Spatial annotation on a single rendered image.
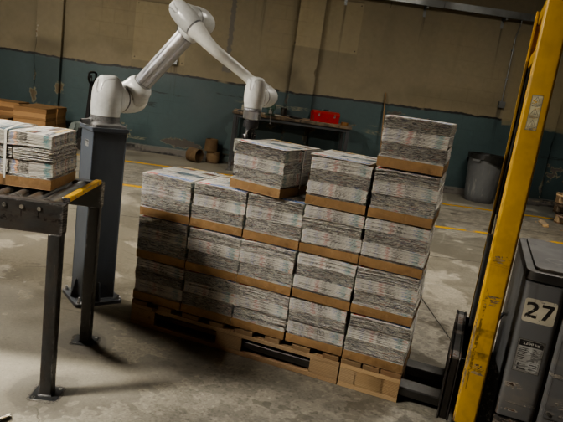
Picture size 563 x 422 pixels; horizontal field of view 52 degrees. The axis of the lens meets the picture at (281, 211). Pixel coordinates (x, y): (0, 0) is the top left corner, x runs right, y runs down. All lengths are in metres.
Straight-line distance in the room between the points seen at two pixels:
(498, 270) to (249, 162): 1.21
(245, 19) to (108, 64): 2.28
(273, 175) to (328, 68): 6.91
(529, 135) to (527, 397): 1.05
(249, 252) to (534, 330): 1.30
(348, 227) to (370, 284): 0.28
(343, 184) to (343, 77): 6.99
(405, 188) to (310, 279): 0.62
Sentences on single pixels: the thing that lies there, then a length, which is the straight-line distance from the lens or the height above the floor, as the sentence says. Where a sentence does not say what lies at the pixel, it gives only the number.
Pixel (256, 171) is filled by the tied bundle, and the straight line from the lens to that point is 2.75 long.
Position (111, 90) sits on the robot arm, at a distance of 3.26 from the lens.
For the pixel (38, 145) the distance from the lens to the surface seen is 2.50.
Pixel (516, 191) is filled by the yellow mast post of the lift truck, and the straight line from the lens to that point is 2.36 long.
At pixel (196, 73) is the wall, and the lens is 9.56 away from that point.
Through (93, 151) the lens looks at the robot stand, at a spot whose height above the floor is 0.87.
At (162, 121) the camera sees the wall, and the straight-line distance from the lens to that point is 9.66.
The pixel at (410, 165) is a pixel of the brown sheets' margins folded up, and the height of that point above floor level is 1.09.
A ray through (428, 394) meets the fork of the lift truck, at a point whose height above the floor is 0.07.
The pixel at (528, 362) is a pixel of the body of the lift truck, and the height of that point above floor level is 0.41.
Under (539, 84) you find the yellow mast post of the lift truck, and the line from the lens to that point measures 2.35.
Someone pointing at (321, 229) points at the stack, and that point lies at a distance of 2.69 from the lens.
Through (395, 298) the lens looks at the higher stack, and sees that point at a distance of 2.68.
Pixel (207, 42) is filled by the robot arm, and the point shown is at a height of 1.51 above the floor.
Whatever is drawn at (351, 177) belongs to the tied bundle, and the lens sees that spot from 2.62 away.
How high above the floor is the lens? 1.35
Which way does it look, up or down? 12 degrees down
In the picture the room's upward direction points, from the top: 8 degrees clockwise
